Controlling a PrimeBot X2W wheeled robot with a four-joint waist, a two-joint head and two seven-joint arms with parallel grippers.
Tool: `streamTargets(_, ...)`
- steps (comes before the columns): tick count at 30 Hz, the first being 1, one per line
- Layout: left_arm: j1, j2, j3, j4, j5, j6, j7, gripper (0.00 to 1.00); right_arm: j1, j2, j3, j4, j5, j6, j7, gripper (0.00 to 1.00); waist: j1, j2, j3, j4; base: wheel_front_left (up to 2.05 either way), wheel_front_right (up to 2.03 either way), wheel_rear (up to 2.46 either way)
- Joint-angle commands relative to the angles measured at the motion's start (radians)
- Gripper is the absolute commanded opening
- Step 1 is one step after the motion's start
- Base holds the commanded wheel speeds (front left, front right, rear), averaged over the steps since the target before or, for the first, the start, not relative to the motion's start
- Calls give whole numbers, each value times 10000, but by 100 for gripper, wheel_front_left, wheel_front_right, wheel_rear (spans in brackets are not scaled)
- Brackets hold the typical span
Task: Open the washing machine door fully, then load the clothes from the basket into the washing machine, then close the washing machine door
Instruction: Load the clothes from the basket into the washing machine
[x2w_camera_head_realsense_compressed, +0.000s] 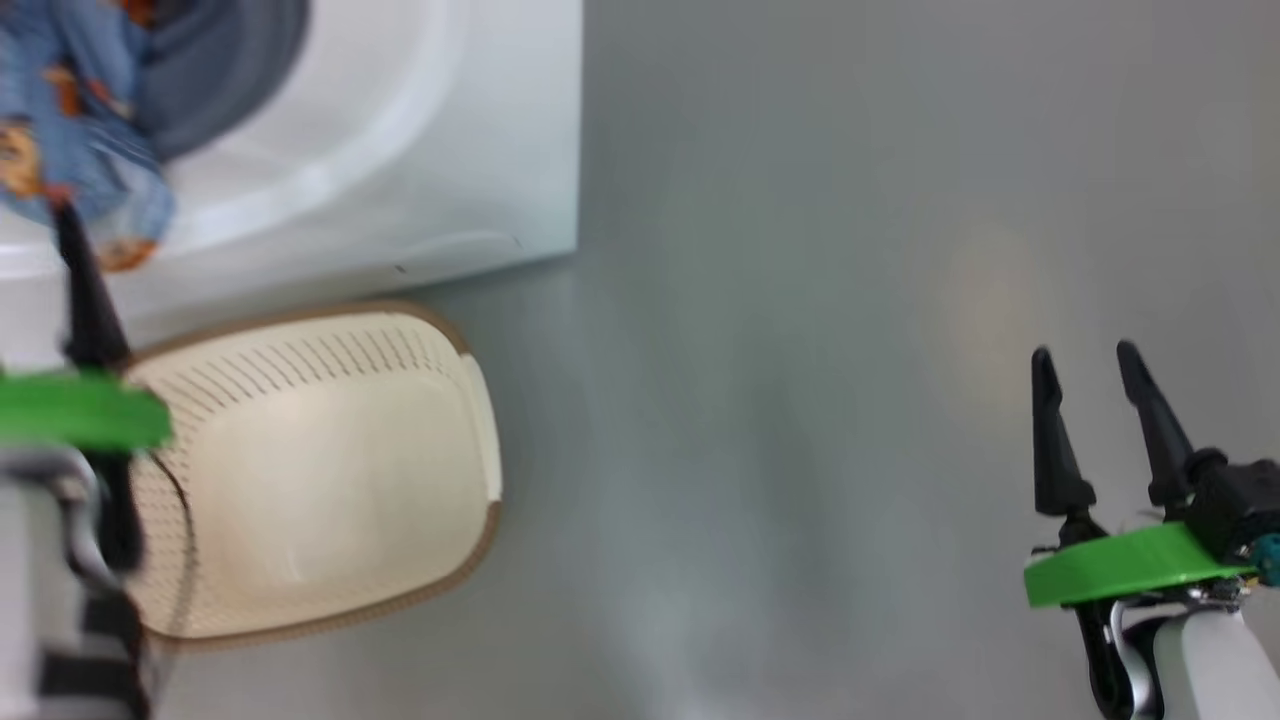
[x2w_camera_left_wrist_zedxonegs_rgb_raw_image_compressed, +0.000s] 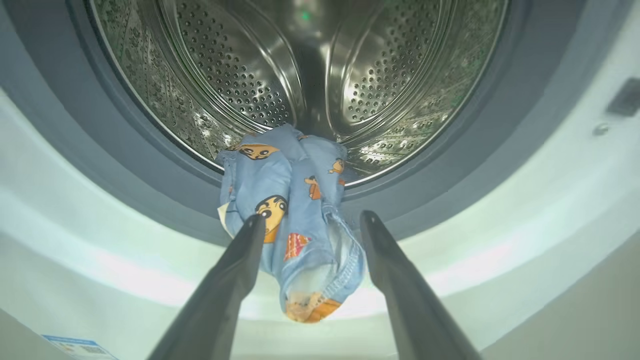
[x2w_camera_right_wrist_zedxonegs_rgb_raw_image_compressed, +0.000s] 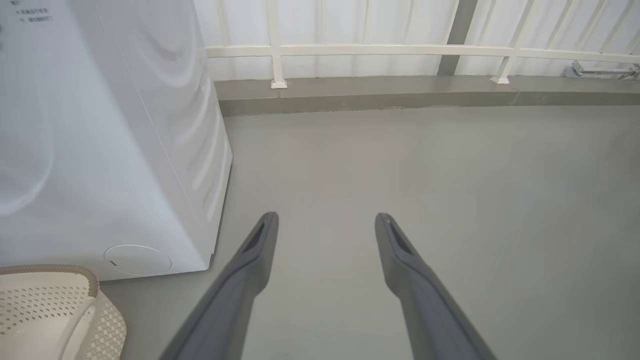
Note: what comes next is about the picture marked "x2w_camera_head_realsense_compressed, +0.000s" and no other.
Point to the grey rubber door gasket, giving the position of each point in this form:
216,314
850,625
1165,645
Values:
220,70

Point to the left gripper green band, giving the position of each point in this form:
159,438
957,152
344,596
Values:
80,412

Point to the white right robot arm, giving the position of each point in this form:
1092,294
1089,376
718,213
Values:
1210,670

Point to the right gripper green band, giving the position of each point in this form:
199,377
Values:
1130,562

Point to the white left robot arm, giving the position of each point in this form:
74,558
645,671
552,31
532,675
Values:
20,560

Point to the cream perforated laundry basket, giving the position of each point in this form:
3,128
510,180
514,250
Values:
330,470

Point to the blue bear print garment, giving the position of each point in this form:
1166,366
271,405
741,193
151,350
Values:
80,130

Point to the white front-load washing machine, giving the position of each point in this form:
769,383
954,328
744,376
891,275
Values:
450,130

